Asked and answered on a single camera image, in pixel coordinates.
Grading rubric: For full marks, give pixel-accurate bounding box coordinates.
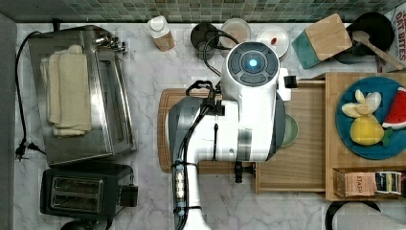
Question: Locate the brown Stash tea box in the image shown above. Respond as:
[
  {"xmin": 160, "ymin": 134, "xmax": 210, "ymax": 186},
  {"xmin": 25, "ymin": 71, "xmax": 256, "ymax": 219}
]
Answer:
[{"xmin": 333, "ymin": 171, "xmax": 377, "ymax": 197}]

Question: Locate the green bowl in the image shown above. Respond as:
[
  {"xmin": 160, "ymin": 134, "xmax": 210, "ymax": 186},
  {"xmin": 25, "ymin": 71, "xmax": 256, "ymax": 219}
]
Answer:
[{"xmin": 282, "ymin": 115, "xmax": 299, "ymax": 147}]

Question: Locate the toy peeled banana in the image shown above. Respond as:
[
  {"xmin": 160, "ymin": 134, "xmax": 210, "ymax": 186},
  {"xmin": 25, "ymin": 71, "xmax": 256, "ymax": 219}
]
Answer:
[{"xmin": 341, "ymin": 89, "xmax": 382, "ymax": 118}]

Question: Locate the teal wooden knife block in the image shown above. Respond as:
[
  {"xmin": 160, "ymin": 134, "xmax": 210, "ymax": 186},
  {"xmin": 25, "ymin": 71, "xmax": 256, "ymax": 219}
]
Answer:
[{"xmin": 291, "ymin": 13, "xmax": 352, "ymax": 69}]

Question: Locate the black drawer handle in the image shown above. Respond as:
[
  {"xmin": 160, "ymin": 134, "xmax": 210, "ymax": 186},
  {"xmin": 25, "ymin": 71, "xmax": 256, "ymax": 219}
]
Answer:
[{"xmin": 235, "ymin": 161, "xmax": 255, "ymax": 183}]

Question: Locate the black toaster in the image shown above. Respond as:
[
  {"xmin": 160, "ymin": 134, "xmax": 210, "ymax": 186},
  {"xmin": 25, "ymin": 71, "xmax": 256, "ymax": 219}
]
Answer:
[{"xmin": 40, "ymin": 162, "xmax": 138, "ymax": 219}]

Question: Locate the stainless toaster oven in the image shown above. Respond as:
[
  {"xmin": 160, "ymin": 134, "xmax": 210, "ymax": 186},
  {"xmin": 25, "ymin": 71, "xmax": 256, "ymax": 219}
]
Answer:
[{"xmin": 28, "ymin": 25, "xmax": 135, "ymax": 167}]

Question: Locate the black round pot rim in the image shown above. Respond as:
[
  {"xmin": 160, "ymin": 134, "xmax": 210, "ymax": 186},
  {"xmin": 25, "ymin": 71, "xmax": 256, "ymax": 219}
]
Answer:
[{"xmin": 325, "ymin": 201, "xmax": 380, "ymax": 230}]

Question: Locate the white lidded container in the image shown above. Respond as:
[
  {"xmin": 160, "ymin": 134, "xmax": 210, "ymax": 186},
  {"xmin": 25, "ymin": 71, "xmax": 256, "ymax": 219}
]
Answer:
[{"xmin": 220, "ymin": 18, "xmax": 251, "ymax": 48}]

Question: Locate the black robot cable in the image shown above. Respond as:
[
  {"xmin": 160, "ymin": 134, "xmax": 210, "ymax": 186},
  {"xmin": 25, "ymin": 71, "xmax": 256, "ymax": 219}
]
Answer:
[{"xmin": 170, "ymin": 29, "xmax": 240, "ymax": 230}]

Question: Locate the white lidded bottle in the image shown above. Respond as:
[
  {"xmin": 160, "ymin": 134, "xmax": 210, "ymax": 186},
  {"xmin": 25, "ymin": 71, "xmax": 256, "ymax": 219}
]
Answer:
[{"xmin": 147, "ymin": 15, "xmax": 175, "ymax": 52}]

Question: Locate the wooden cutting board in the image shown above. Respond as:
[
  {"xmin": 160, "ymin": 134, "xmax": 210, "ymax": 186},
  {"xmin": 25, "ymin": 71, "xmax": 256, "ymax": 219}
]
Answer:
[{"xmin": 157, "ymin": 88, "xmax": 235, "ymax": 174}]

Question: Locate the black pan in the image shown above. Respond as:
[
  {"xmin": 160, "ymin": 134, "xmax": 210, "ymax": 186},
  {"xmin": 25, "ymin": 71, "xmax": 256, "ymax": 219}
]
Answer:
[{"xmin": 334, "ymin": 12, "xmax": 395, "ymax": 64}]

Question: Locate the striped tea box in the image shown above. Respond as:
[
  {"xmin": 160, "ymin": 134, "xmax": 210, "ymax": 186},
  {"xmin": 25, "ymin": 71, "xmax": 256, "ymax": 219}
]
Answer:
[{"xmin": 375, "ymin": 172, "xmax": 401, "ymax": 195}]

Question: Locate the oat bites box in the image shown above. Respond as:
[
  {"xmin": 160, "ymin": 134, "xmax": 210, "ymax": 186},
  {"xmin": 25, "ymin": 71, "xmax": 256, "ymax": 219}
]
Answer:
[{"xmin": 380, "ymin": 4, "xmax": 406, "ymax": 65}]

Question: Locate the wooden spoon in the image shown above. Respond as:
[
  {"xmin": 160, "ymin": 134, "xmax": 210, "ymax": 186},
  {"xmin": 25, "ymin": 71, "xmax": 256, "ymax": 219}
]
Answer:
[{"xmin": 352, "ymin": 31, "xmax": 405, "ymax": 70}]

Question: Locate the black round cup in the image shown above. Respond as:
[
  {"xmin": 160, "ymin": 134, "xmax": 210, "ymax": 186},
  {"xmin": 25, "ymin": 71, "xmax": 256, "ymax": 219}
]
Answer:
[{"xmin": 191, "ymin": 22, "xmax": 219, "ymax": 59}]

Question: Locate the black power cable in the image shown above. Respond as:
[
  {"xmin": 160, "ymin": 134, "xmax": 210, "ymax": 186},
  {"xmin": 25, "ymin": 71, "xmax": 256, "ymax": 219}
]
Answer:
[{"xmin": 14, "ymin": 31, "xmax": 47, "ymax": 161}]

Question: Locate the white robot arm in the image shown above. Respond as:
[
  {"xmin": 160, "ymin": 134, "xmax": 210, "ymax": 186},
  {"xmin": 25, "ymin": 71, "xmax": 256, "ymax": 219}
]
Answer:
[{"xmin": 166, "ymin": 41, "xmax": 285, "ymax": 230}]

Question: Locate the toy watermelon slice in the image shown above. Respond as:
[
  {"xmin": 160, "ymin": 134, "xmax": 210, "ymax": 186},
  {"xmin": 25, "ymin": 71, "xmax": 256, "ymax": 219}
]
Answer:
[{"xmin": 382, "ymin": 87, "xmax": 406, "ymax": 129}]

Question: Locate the blue plate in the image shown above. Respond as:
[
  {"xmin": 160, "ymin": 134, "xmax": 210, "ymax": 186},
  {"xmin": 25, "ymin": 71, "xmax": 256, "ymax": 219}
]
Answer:
[{"xmin": 335, "ymin": 76, "xmax": 405, "ymax": 160}]

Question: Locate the white lid red knob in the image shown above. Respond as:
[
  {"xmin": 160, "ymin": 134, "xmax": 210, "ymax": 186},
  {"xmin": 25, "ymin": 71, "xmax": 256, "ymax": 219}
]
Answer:
[{"xmin": 257, "ymin": 26, "xmax": 290, "ymax": 58}]

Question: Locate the yellow toy pear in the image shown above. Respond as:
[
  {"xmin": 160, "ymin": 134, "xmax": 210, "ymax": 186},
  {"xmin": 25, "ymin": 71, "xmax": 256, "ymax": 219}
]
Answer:
[{"xmin": 350, "ymin": 116, "xmax": 392, "ymax": 147}]

